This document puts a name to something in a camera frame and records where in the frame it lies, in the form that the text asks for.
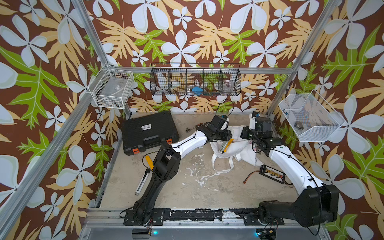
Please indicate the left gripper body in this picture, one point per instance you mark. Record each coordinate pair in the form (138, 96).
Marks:
(223, 135)

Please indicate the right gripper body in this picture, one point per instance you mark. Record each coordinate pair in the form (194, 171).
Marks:
(248, 134)

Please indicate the yellow utility knife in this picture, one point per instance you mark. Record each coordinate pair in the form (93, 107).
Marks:
(228, 143)

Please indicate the white cartoon print pouch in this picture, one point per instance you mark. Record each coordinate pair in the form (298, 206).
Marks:
(238, 149)

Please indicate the black white pen knife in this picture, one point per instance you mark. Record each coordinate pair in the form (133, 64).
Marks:
(142, 182)

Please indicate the yellow black cutter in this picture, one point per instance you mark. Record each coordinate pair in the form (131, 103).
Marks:
(149, 161)

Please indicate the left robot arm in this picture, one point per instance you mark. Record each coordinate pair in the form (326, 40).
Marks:
(168, 158)

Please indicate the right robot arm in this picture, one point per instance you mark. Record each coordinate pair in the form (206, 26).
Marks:
(317, 202)

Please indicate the blue object in basket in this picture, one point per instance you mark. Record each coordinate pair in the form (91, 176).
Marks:
(197, 91)

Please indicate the white mesh basket right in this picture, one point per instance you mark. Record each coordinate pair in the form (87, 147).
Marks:
(312, 118)

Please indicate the black plastic tool case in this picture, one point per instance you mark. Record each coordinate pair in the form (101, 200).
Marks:
(140, 134)

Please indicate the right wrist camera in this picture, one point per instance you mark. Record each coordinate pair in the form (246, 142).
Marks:
(253, 119)

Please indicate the black wire basket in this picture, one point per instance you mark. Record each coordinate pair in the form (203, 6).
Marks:
(216, 79)

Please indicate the white wire basket left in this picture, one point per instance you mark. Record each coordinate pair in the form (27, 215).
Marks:
(111, 87)

